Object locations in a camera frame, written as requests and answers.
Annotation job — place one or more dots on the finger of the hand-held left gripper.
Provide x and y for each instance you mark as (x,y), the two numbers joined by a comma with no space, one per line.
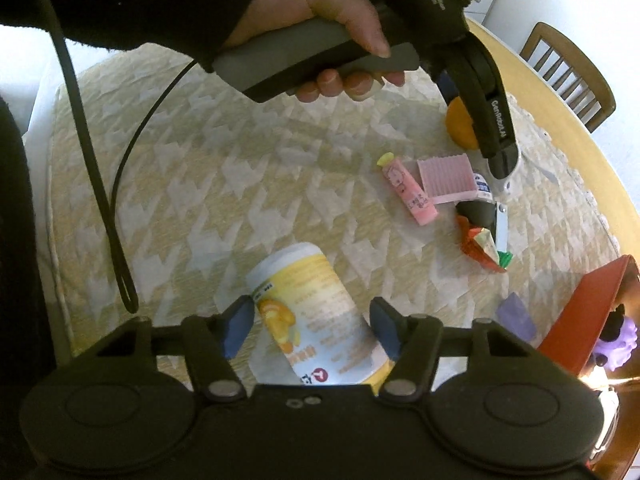
(502,160)

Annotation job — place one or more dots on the red tin box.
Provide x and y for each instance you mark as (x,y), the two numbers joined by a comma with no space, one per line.
(580,310)

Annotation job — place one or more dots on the small white printed bottle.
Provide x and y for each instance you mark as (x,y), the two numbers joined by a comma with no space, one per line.
(481,186)

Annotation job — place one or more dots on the wooden chair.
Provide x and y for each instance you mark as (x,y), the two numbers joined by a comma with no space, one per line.
(570,67)

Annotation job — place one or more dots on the orange fruit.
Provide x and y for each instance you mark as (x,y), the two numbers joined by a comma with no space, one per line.
(460,122)

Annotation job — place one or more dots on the pink ribbed pad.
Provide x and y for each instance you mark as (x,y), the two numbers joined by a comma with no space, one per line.
(447,180)

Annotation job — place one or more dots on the purple toy figure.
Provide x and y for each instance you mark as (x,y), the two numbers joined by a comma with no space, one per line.
(622,342)

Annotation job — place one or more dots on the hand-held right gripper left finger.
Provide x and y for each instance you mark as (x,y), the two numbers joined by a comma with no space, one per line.
(240,321)

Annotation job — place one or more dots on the small black rounded object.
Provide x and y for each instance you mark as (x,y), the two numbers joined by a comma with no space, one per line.
(475,212)

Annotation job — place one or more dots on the silver nail clipper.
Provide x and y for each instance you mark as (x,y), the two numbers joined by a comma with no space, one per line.
(501,227)

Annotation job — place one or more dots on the yellow tablecloth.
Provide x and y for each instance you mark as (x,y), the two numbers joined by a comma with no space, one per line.
(575,125)

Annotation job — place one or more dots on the white round sunglasses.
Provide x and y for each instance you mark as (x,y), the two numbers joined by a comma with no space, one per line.
(512,187)

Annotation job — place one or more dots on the small purple piece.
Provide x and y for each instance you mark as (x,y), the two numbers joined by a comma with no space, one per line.
(517,317)

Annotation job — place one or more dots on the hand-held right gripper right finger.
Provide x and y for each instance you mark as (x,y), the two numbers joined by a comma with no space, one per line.
(382,325)

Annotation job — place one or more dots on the pink printed tube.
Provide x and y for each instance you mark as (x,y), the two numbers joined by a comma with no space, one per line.
(407,190)

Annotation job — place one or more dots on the yellow white supplement bottle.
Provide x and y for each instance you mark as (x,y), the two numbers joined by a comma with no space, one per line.
(310,290)

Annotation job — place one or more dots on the person's left forearm black sleeve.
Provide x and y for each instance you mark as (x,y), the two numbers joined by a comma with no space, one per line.
(125,0)

